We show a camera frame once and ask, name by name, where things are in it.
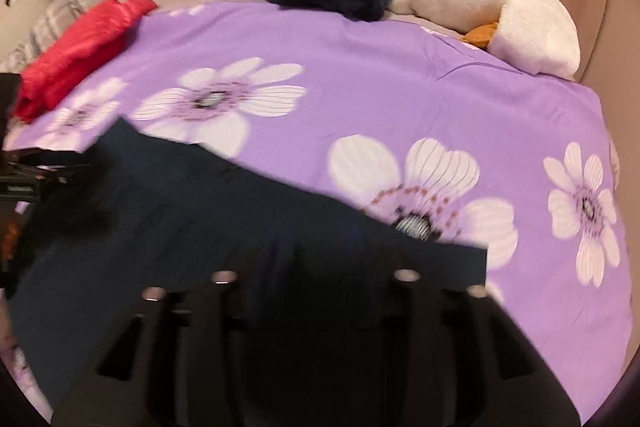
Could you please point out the purple floral bedspread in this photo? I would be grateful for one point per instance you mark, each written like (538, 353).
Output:
(400, 97)

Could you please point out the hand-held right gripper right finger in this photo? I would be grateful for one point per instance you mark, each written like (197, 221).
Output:
(407, 312)

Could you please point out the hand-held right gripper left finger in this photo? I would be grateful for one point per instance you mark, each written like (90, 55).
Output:
(220, 312)

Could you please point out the red puffer garment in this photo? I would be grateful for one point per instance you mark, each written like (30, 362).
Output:
(75, 47)

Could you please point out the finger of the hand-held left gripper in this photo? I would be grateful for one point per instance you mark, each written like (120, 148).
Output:
(45, 174)

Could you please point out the dark teal zip jacket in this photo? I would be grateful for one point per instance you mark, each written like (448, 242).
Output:
(200, 207)

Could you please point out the white plush toy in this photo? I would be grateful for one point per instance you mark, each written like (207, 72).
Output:
(500, 7)

